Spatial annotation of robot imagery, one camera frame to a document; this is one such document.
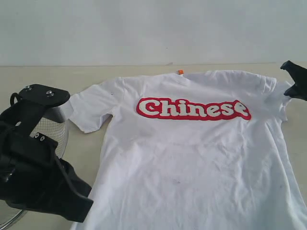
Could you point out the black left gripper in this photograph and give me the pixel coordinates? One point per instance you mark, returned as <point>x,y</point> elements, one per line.
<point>32,177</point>

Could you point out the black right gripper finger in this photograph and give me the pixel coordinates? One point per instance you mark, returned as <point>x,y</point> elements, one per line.
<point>295,92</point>
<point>296,72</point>

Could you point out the white t-shirt red logo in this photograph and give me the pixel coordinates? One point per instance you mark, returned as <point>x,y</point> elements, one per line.
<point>199,151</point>

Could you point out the oval wire mesh basket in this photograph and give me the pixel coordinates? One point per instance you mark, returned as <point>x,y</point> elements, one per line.
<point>57,132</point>

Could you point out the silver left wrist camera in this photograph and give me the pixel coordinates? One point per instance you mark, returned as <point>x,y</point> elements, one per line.
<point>37,101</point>

